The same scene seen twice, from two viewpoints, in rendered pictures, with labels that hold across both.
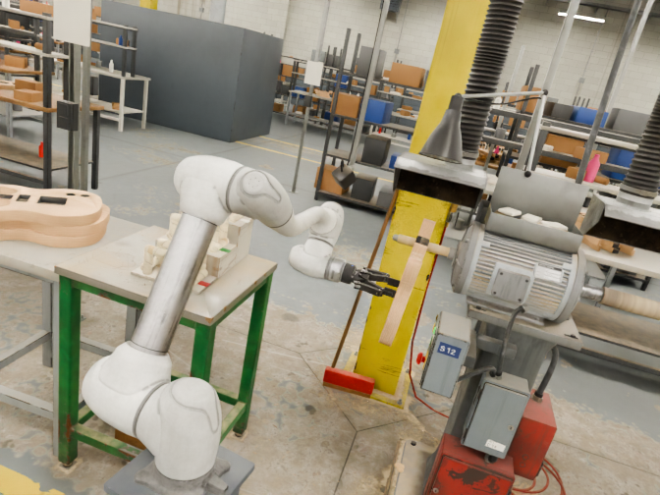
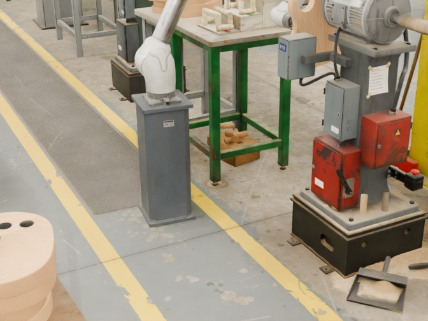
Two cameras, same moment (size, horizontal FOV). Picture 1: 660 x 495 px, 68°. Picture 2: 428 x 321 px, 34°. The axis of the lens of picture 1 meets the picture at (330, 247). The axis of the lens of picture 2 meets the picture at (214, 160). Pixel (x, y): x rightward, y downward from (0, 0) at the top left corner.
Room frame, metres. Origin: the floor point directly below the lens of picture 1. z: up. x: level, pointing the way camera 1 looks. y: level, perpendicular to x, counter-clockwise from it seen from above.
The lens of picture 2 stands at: (-1.10, -2.77, 1.99)
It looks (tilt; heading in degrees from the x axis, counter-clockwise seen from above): 24 degrees down; 51
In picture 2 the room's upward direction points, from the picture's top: 1 degrees counter-clockwise
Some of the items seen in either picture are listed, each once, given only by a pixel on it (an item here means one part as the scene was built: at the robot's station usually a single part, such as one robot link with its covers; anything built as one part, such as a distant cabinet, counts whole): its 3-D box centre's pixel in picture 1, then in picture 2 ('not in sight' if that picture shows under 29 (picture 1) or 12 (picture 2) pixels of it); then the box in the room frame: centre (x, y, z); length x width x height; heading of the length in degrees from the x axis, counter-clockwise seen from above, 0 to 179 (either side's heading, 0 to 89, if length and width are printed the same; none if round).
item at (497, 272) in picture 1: (515, 272); (363, 9); (1.56, -0.62, 1.25); 0.41 x 0.27 x 0.26; 78
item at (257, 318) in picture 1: (251, 357); (285, 104); (1.93, 0.25, 0.45); 0.05 x 0.05 x 0.90; 78
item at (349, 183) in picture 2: not in sight; (345, 183); (1.33, -0.78, 0.47); 0.12 x 0.03 x 0.18; 168
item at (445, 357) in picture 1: (465, 363); (308, 64); (1.34, -0.49, 0.99); 0.24 x 0.21 x 0.26; 78
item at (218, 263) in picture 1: (195, 252); (239, 18); (1.78, 0.51, 0.98); 0.27 x 0.16 x 0.09; 81
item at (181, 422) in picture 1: (186, 421); (159, 69); (0.99, 0.26, 0.87); 0.18 x 0.16 x 0.22; 71
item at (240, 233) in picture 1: (214, 233); (260, 9); (1.93, 0.49, 1.02); 0.27 x 0.15 x 0.17; 81
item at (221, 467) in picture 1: (191, 468); (162, 95); (0.98, 0.24, 0.73); 0.22 x 0.18 x 0.06; 70
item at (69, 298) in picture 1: (69, 375); (177, 92); (1.56, 0.89, 0.45); 0.05 x 0.05 x 0.90; 78
